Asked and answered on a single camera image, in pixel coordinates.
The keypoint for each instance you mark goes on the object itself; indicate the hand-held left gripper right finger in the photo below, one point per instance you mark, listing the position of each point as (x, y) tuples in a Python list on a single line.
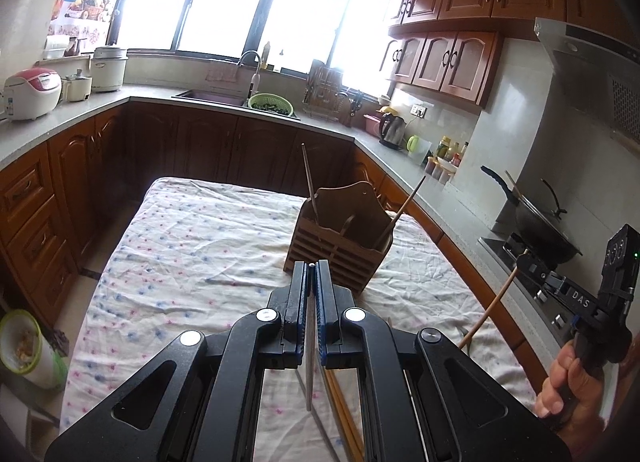
[(321, 314)]

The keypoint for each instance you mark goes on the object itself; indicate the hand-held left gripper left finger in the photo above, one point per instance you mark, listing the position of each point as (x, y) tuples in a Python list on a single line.
[(301, 314)]

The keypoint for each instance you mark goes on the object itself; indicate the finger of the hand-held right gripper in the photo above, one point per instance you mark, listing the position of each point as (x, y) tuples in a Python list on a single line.
[(535, 267)]

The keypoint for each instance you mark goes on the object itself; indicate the wooden chopstick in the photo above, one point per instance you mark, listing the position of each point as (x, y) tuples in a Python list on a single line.
[(406, 202), (310, 182), (350, 434), (339, 417), (492, 299)]

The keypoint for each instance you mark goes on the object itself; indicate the metal chopstick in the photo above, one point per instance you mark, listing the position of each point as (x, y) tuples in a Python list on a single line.
[(310, 382), (314, 422)]

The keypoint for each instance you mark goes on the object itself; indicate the wooden utensil holder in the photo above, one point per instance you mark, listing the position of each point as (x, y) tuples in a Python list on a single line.
[(345, 247)]

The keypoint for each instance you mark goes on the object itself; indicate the person's right hand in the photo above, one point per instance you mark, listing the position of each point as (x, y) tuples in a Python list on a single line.
[(562, 382)]

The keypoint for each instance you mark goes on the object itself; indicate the gas stove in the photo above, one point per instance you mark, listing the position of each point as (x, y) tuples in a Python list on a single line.
[(520, 272)]

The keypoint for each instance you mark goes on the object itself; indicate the black wok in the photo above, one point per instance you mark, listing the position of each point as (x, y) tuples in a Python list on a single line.
[(542, 232)]

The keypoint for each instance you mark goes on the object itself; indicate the floral tablecloth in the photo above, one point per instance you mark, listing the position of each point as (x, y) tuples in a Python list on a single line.
[(200, 252)]

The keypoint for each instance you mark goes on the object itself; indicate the red cap sauce bottle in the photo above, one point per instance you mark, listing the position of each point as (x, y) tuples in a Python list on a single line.
[(464, 154)]

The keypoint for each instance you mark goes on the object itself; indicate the group of condiment jars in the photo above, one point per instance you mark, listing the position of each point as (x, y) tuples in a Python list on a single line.
[(440, 172)]

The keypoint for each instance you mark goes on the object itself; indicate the yellow cap sauce bottle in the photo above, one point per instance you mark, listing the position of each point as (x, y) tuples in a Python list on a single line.
[(443, 147)]

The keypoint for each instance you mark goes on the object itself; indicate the green and white pitcher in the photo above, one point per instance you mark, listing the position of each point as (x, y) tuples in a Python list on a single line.
[(417, 149)]

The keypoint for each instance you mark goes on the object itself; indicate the pink plastic container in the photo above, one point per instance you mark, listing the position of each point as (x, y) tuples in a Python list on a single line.
[(372, 126)]

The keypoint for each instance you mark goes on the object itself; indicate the steel electric kettle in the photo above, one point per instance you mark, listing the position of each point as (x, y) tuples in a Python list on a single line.
[(392, 132)]

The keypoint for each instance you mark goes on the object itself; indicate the wooden base cabinets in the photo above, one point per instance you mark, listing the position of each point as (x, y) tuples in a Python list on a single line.
[(190, 147)]

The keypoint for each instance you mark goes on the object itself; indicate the steel range hood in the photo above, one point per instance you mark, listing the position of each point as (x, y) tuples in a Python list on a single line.
[(590, 67)]

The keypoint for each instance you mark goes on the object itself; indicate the green colander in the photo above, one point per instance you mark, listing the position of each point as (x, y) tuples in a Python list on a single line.
[(272, 104)]

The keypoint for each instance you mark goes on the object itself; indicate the metal dish rack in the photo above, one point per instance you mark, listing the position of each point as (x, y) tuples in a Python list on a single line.
[(325, 92)]

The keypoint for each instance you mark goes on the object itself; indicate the kitchen sink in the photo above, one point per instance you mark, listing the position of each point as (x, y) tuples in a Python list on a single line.
[(210, 96)]

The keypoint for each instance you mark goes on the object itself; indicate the metal faucet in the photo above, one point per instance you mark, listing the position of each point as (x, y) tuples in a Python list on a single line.
[(256, 72)]

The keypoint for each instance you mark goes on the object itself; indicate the pink dishcloth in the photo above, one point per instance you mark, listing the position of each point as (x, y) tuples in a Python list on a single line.
[(222, 73)]

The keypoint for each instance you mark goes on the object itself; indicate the yellow oil bottle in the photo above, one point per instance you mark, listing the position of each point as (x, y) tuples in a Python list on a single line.
[(266, 54)]

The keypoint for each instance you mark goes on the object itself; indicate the white trash bin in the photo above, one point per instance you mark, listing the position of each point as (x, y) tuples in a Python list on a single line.
[(25, 352)]

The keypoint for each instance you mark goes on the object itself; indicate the large white cooker pot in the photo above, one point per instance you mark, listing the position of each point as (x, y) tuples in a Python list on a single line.
[(109, 69)]

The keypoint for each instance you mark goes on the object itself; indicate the small white cooker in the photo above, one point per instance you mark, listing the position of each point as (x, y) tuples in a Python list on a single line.
[(77, 87)]

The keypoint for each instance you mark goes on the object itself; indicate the red and white rice cooker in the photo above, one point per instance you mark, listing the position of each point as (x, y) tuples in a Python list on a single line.
[(32, 94)]

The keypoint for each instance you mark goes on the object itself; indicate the wall socket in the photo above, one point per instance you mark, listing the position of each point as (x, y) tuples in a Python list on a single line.
[(419, 110)]

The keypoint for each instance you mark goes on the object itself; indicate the wooden wall cabinets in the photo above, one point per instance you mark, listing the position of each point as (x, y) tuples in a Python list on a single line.
[(450, 22)]

